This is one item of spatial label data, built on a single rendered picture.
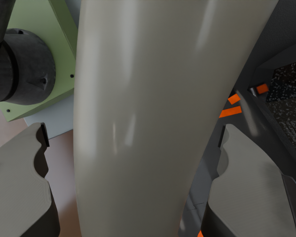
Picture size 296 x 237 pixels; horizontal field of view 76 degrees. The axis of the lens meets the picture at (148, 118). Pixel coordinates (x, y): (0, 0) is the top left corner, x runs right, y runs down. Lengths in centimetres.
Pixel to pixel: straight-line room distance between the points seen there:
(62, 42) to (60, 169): 170
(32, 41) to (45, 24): 6
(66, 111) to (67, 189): 161
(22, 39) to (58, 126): 28
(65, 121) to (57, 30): 27
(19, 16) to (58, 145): 151
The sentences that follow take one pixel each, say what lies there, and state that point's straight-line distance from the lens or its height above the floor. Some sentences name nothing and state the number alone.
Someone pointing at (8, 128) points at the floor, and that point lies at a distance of 241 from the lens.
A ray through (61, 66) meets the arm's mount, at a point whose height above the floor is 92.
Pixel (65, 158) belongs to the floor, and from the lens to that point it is 202.
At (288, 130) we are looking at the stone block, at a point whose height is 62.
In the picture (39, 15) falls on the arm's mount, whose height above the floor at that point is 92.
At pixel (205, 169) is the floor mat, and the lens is 151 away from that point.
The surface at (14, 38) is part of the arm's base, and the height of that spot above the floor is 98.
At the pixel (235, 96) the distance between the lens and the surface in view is 128.
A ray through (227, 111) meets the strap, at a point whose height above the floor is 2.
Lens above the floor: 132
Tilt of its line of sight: 66 degrees down
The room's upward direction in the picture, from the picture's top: 131 degrees counter-clockwise
